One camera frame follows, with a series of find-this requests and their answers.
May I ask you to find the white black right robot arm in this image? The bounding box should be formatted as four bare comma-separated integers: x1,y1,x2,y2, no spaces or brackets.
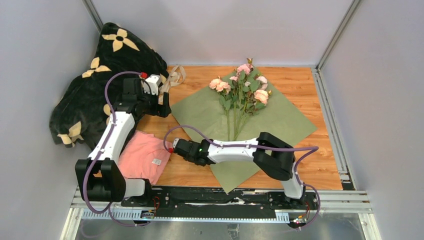
172,132,306,209

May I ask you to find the green and tan wrapping paper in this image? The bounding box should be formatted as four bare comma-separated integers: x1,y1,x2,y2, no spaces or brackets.
171,83,317,193

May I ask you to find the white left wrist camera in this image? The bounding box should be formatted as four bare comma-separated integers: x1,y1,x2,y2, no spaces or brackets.
142,74,162,96

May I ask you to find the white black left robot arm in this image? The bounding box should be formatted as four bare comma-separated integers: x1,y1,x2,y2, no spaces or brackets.
75,74,171,207

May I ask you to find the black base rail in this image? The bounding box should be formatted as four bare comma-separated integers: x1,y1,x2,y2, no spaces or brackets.
72,184,372,223

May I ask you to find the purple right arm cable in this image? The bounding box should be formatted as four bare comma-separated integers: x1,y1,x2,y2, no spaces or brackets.
162,124,322,229

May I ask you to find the black blanket with cream flowers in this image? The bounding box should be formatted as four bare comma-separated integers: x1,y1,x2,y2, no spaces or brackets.
49,22,169,149

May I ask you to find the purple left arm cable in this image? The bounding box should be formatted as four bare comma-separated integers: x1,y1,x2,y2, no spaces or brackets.
81,71,157,228

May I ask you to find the beige ribbon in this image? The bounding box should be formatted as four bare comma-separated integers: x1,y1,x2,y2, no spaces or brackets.
158,65,187,104

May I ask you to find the pink folded cloth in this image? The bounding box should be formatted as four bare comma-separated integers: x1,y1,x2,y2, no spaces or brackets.
118,130,171,185

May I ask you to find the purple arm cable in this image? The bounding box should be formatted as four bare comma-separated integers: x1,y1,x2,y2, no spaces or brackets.
81,71,157,228
162,124,322,229

